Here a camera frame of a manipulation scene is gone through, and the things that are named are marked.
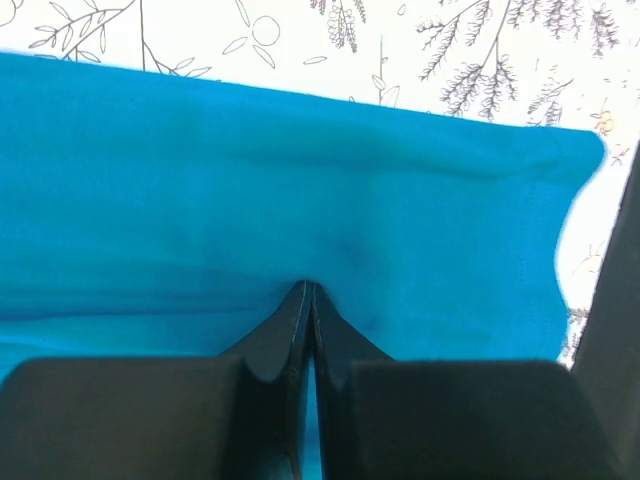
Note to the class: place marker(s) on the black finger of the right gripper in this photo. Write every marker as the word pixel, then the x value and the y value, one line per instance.
pixel 607 360

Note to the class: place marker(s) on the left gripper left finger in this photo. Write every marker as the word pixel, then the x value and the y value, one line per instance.
pixel 238 415

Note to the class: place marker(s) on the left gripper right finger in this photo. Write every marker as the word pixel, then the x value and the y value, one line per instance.
pixel 385 419

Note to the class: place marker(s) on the blue t shirt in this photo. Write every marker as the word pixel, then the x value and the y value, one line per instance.
pixel 157 216

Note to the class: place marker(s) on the floral table mat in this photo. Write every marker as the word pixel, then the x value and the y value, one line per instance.
pixel 572 64

